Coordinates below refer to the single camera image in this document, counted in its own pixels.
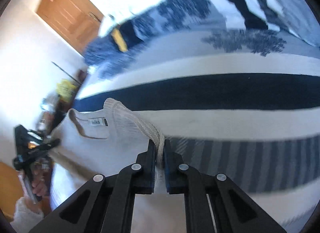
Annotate white fleece sleeve forearm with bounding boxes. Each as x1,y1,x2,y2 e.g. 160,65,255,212
10,197,44,232

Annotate person left hand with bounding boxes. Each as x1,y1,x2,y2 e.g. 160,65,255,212
31,163,49,204

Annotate blue grey pillow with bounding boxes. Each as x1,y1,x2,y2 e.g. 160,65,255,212
266,0,319,47

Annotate blue white striped bed blanket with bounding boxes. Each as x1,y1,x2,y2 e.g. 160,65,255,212
72,0,319,232

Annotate yellow plastic bag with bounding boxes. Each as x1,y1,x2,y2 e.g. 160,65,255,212
56,79,77,103

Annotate beige knit sweater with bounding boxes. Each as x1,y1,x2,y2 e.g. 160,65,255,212
48,97,266,233

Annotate wooden door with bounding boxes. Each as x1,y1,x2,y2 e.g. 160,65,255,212
37,0,104,55

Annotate dark low side table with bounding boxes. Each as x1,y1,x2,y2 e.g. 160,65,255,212
36,69,87,137

